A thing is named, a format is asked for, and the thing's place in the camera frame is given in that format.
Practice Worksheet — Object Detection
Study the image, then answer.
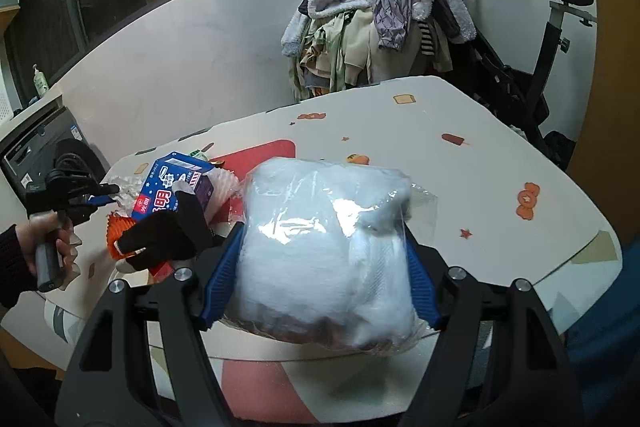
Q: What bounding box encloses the pile of clothes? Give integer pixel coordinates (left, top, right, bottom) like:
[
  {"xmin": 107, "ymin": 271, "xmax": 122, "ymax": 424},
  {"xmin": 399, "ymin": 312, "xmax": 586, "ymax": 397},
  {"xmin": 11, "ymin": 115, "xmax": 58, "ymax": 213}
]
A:
[{"xmin": 281, "ymin": 0, "xmax": 477, "ymax": 102}]

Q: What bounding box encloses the grey washing machine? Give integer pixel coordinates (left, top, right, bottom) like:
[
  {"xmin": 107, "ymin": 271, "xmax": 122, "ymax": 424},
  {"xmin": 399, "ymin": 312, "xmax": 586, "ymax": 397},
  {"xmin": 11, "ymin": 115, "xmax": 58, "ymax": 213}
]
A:
[{"xmin": 0, "ymin": 104, "xmax": 112, "ymax": 210}]

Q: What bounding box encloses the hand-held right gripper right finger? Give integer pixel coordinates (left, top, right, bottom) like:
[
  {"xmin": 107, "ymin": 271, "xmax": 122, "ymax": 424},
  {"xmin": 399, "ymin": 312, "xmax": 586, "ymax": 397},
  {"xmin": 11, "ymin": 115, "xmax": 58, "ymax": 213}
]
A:
[{"xmin": 395, "ymin": 226, "xmax": 585, "ymax": 427}]

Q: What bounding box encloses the person's left forearm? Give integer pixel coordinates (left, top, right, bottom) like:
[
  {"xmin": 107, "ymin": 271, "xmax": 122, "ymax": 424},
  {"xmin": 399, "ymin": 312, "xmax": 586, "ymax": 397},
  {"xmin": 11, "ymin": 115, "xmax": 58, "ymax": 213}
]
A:
[{"xmin": 0, "ymin": 224, "xmax": 35, "ymax": 309}]

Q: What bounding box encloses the clear bag of white stuffing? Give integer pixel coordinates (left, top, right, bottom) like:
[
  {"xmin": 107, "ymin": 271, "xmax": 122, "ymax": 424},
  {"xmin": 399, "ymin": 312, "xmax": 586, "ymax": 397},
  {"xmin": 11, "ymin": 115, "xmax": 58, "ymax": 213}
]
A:
[{"xmin": 222, "ymin": 157, "xmax": 440, "ymax": 353}]

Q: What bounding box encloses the white pump bottle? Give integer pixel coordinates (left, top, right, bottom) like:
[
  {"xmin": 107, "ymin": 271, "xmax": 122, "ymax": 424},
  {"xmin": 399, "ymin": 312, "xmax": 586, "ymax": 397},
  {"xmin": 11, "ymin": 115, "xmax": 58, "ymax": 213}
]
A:
[{"xmin": 32, "ymin": 64, "xmax": 50, "ymax": 100}]

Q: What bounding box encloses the geometric patterned foam mat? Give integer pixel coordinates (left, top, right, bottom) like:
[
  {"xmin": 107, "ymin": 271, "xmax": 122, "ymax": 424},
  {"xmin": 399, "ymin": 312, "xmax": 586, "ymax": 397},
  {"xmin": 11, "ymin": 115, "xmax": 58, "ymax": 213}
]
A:
[{"xmin": 44, "ymin": 229, "xmax": 624, "ymax": 425}]

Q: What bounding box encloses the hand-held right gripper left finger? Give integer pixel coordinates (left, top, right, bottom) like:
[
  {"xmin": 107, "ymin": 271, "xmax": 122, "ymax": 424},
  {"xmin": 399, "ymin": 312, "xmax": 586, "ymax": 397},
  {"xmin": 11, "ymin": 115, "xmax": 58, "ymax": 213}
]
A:
[{"xmin": 55, "ymin": 224, "xmax": 247, "ymax": 427}]

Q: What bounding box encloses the blue printed carton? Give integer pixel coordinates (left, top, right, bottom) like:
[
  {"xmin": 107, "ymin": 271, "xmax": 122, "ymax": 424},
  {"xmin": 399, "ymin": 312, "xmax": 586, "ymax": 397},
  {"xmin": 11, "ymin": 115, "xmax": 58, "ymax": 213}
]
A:
[{"xmin": 131, "ymin": 151, "xmax": 217, "ymax": 222}]

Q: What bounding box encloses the person's left hand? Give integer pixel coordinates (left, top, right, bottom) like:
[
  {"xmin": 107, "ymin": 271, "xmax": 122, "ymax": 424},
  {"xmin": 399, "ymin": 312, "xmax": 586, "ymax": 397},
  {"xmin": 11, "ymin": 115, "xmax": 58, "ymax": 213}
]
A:
[{"xmin": 17, "ymin": 212, "xmax": 77, "ymax": 279}]

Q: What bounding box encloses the orange foam net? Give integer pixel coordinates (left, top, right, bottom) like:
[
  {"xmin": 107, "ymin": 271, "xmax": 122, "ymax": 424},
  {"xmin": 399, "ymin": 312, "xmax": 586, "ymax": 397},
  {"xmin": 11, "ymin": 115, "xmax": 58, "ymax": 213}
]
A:
[{"xmin": 106, "ymin": 213, "xmax": 140, "ymax": 254}]

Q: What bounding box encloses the white foam net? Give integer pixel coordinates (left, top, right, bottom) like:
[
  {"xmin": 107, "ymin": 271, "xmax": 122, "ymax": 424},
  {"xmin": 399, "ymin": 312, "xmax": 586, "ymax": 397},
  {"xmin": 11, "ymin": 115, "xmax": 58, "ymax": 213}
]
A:
[
  {"xmin": 202, "ymin": 167, "xmax": 244, "ymax": 226},
  {"xmin": 102, "ymin": 174, "xmax": 151, "ymax": 218}
]

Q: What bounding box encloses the cartoon printed table mat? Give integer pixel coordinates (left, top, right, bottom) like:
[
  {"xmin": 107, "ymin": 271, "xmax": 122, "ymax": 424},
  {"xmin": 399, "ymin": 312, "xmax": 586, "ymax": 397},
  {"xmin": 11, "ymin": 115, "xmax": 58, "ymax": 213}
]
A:
[{"xmin": 60, "ymin": 76, "xmax": 624, "ymax": 310}]

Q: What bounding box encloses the black exercise bike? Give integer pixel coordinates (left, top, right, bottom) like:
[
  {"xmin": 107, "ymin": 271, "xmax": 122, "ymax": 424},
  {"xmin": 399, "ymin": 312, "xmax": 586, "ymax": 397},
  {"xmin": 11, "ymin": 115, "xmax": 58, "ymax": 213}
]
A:
[{"xmin": 440, "ymin": 0, "xmax": 599, "ymax": 158}]

